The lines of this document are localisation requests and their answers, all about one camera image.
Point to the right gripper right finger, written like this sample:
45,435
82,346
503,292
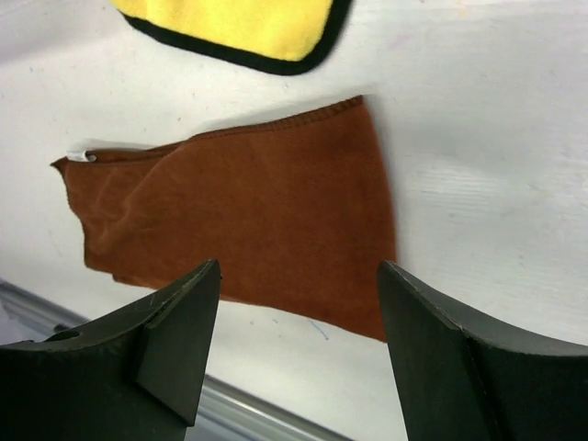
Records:
462,374

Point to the brown towel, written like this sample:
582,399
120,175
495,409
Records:
297,211

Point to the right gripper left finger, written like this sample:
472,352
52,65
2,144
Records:
133,374

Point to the yellow towel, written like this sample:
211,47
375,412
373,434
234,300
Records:
274,37

